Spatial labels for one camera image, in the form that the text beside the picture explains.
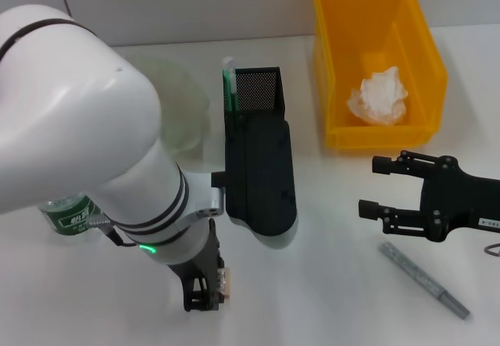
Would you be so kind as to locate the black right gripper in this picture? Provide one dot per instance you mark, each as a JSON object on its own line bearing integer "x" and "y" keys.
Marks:
{"x": 457, "y": 201}

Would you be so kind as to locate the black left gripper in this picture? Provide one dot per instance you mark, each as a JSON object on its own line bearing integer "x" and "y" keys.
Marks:
{"x": 199, "y": 260}

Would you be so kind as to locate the beige eraser with barcode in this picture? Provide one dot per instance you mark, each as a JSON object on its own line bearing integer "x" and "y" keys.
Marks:
{"x": 226, "y": 283}

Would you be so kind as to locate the white paper ball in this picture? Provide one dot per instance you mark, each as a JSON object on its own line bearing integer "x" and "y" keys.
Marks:
{"x": 381, "y": 96}

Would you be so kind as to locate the grey glitter pen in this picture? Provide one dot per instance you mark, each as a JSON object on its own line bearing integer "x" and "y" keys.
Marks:
{"x": 422, "y": 277}

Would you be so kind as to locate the clear green-label water bottle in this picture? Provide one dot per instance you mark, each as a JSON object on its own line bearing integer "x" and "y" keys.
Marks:
{"x": 66, "y": 217}

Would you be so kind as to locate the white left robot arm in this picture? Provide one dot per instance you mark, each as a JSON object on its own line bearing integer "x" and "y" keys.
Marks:
{"x": 78, "y": 119}

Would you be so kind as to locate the black mesh pen holder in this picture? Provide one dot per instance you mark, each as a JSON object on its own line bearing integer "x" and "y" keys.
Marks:
{"x": 261, "y": 88}

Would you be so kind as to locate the translucent glass fruit plate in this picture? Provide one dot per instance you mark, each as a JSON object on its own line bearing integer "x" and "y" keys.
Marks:
{"x": 183, "y": 108}

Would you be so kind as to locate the yellow plastic bin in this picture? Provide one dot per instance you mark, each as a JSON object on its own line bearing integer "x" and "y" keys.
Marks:
{"x": 336, "y": 68}

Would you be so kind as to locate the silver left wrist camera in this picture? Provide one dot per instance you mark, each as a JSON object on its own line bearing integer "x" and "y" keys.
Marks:
{"x": 265, "y": 182}

